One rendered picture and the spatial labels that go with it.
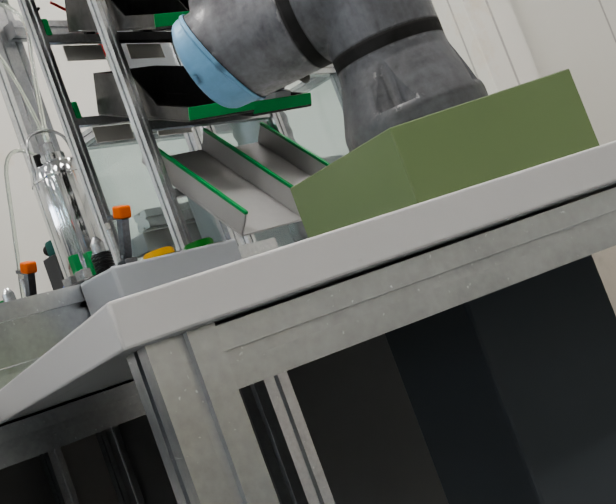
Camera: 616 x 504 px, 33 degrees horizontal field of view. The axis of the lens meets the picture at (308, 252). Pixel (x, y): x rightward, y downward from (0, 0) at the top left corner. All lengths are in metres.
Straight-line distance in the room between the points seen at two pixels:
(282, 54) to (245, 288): 0.49
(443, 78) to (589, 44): 5.46
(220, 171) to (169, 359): 1.20
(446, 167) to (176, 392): 0.41
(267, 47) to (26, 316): 0.42
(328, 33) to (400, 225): 0.42
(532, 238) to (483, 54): 4.93
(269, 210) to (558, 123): 0.76
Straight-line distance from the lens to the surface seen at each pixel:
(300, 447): 1.34
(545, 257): 0.75
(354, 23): 1.03
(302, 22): 1.05
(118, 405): 1.18
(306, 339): 0.64
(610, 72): 6.48
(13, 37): 3.02
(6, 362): 1.19
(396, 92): 1.01
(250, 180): 1.76
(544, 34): 6.28
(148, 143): 1.71
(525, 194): 0.72
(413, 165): 0.91
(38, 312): 1.23
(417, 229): 0.67
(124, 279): 1.22
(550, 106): 1.02
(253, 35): 1.07
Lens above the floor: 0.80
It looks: 5 degrees up
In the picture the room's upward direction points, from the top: 20 degrees counter-clockwise
